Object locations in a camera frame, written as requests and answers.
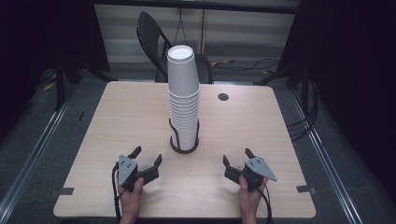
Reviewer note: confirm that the yellow floor tape piece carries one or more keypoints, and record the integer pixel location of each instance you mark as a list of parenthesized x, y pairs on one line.
[(221, 62), (49, 86)]

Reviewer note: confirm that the person's left hand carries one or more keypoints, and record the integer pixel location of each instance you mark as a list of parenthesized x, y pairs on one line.
[(130, 202)]

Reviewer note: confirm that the metal floor rail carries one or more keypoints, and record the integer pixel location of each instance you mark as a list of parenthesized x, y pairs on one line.
[(34, 155), (327, 161)]

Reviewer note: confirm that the black metal stand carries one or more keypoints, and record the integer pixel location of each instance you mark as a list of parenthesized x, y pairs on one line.
[(59, 90), (274, 76)]

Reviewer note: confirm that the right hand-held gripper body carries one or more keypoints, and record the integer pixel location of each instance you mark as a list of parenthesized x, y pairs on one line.
[(258, 168)]

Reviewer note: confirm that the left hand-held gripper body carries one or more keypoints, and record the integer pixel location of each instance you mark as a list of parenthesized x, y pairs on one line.
[(127, 171)]

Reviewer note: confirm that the black folding chair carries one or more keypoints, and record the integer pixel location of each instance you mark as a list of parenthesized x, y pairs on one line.
[(149, 34)]

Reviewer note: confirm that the person's right hand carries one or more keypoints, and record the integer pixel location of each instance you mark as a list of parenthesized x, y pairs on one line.
[(250, 202)]

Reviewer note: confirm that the grey tape strip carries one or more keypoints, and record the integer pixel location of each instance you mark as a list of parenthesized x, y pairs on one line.
[(66, 191), (305, 188)]

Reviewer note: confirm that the dark round table grommet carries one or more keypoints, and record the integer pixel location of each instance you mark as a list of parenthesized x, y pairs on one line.
[(223, 96)]

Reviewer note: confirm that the stack of white cups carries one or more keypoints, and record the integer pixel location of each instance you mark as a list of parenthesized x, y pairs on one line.
[(185, 115)]

